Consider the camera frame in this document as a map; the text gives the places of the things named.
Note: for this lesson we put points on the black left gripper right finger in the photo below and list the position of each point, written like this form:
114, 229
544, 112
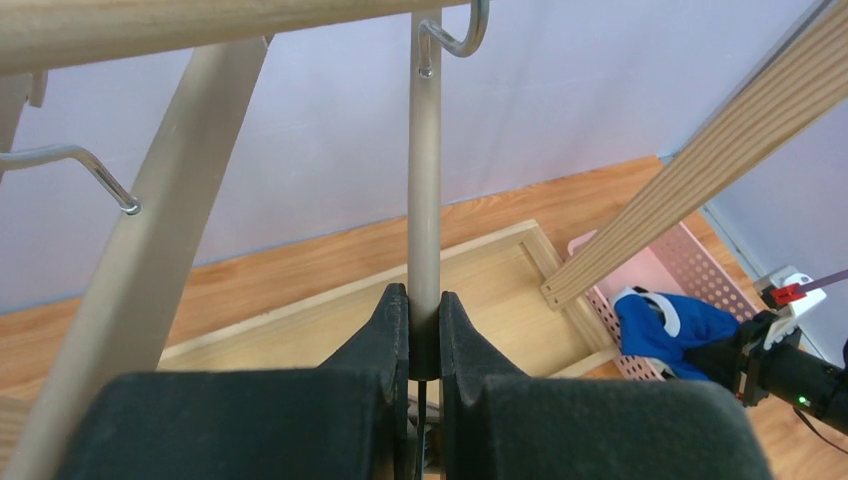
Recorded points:
500, 423

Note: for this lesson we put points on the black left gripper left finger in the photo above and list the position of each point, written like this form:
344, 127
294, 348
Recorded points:
344, 419

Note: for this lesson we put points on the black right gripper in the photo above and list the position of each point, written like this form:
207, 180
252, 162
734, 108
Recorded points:
738, 362

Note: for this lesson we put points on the blue underwear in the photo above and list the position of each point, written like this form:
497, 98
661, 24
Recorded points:
664, 326

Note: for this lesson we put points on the beige clip hanger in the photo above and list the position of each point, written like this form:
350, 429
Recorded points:
124, 319
16, 92
429, 39

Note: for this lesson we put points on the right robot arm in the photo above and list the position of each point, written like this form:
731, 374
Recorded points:
812, 386

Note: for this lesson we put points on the pink perforated plastic basket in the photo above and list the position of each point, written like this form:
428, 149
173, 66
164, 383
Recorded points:
676, 263

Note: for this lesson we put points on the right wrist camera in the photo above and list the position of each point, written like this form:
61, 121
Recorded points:
791, 295

